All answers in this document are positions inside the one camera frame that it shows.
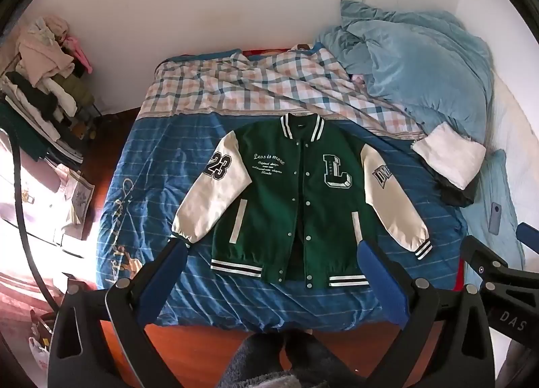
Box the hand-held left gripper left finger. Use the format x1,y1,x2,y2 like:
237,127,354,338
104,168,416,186
48,240,191,388

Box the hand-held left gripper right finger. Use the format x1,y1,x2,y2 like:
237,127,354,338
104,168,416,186
357,240,496,388

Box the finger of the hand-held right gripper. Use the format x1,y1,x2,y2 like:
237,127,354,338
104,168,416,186
460,235,509,288
517,223,539,254

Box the green and white varsity jacket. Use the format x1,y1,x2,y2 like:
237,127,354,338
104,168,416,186
172,113,434,291

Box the clothes rack with clothes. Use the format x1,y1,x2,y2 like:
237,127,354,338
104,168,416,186
0,15,102,161

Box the grey phone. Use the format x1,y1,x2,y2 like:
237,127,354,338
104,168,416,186
488,202,502,235

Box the light blue pillow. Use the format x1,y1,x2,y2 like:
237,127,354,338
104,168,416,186
461,148,527,271

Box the dark cloth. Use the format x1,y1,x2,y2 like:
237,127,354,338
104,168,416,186
434,173,478,208

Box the white folded cloth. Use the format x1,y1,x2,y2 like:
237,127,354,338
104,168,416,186
412,122,487,190

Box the white bed cover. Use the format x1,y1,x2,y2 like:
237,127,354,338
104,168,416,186
484,72,539,212

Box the person's grey fleece trousers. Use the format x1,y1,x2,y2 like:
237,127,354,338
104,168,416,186
215,331,367,388

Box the printed tote bag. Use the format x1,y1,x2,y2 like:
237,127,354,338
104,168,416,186
55,162,95,224

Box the white plastic bag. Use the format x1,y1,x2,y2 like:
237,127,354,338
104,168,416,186
27,308,55,372

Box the white cabinet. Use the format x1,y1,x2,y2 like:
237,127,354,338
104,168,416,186
0,131,85,254

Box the light blue duvet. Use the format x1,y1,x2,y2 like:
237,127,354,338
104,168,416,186
314,0,495,148

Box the plaid blanket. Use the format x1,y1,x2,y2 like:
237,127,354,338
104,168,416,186
141,44,426,142

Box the black cable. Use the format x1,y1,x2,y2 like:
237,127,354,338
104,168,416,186
0,127,60,313

